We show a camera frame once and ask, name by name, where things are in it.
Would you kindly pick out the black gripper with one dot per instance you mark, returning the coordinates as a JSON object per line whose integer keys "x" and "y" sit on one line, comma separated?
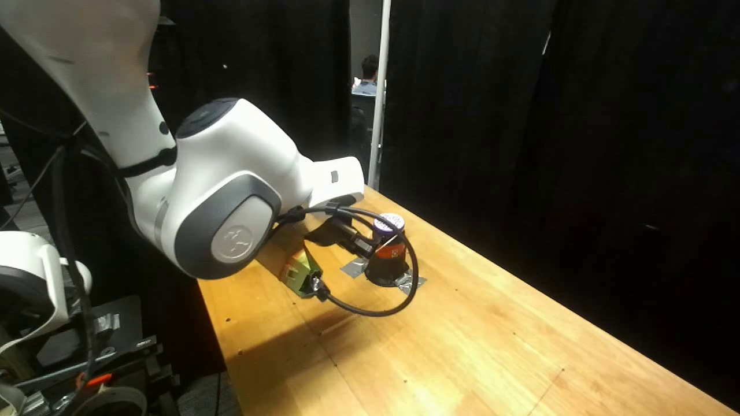
{"x": 348, "y": 234}

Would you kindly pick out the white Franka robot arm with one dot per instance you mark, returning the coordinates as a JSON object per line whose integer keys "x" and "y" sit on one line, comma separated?
{"x": 222, "y": 186}

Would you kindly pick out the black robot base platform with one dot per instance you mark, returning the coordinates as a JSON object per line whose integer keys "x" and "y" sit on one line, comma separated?
{"x": 117, "y": 348}

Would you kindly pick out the white vertical pole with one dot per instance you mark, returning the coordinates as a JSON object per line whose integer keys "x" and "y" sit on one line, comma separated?
{"x": 379, "y": 93}

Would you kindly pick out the black curtain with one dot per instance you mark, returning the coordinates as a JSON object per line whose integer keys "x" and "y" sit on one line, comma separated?
{"x": 579, "y": 116}

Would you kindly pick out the olive wrist camera box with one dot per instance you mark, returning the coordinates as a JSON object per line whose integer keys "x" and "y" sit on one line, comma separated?
{"x": 301, "y": 271}

